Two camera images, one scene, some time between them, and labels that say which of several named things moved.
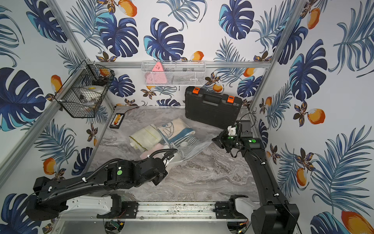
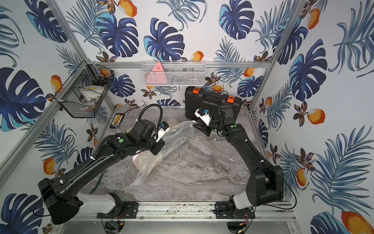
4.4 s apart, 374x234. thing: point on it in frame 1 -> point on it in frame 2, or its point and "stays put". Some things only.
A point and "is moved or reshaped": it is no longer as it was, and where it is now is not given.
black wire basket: x=81 y=95 stays put
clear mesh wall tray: x=174 y=73 stays put
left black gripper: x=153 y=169 -> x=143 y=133
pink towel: x=145 y=154 is moved or reshaped
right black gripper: x=219 y=139 -> x=203 y=127
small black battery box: x=117 y=121 stays put
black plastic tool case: x=219 y=111 stays put
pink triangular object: x=157 y=76 stays put
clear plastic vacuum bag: x=175 y=133 is moved or reshaped
